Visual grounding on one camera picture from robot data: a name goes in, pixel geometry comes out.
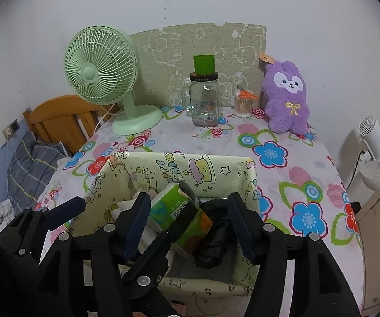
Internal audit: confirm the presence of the floral tablecloth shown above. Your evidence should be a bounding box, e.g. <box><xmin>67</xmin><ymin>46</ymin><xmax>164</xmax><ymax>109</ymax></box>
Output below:
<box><xmin>37</xmin><ymin>107</ymin><xmax>364</xmax><ymax>303</ymax></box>

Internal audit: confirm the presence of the glass mason jar mug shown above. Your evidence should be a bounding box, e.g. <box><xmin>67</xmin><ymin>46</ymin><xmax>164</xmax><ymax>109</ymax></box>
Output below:
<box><xmin>181</xmin><ymin>72</ymin><xmax>220</xmax><ymax>127</ymax></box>

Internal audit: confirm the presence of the cartoon fabric storage basket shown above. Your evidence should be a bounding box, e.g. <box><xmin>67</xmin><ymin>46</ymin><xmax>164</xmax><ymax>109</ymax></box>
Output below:
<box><xmin>69</xmin><ymin>152</ymin><xmax>261</xmax><ymax>316</ymax></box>

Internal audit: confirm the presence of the beige cartoon print board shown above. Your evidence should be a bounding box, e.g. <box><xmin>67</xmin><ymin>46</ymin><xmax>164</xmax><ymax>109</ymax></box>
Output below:
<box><xmin>129</xmin><ymin>21</ymin><xmax>267</xmax><ymax>108</ymax></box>

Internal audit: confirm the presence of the grey plaid pillow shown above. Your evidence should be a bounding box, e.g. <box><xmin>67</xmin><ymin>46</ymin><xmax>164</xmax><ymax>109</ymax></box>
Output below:
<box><xmin>7</xmin><ymin>131</ymin><xmax>69</xmax><ymax>215</ymax></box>

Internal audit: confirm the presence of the green plastic cup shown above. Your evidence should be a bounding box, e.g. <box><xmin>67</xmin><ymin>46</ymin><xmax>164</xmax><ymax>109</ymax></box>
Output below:
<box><xmin>193</xmin><ymin>54</ymin><xmax>216</xmax><ymax>76</ymax></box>

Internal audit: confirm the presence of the cotton swab container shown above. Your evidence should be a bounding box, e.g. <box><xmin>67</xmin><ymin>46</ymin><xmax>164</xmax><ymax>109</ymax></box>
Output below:
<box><xmin>233</xmin><ymin>85</ymin><xmax>259</xmax><ymax>118</ymax></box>

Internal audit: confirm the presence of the green desk fan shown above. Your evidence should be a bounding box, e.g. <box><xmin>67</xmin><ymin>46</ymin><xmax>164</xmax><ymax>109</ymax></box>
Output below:
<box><xmin>64</xmin><ymin>26</ymin><xmax>163</xmax><ymax>135</ymax></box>

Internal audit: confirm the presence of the blue bed sheet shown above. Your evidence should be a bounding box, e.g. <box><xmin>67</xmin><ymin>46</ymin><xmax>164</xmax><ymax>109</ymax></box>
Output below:
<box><xmin>0</xmin><ymin>134</ymin><xmax>20</xmax><ymax>203</ymax></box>

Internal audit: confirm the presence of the purple plush bunny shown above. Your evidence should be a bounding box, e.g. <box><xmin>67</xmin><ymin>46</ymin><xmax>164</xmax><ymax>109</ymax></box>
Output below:
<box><xmin>259</xmin><ymin>53</ymin><xmax>310</xmax><ymax>135</ymax></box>

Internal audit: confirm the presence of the wall socket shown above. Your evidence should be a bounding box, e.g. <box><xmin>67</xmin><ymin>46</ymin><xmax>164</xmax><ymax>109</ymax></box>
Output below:
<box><xmin>2</xmin><ymin>119</ymin><xmax>20</xmax><ymax>139</ymax></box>

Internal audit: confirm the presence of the green tissue pack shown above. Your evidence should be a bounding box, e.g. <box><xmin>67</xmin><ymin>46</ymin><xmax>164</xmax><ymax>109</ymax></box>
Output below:
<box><xmin>148</xmin><ymin>183</ymin><xmax>213</xmax><ymax>255</ymax></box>

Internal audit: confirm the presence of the black plastic bag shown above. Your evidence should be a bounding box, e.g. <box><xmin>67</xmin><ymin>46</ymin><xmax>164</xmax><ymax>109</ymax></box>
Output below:
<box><xmin>193</xmin><ymin>199</ymin><xmax>237</xmax><ymax>269</ymax></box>

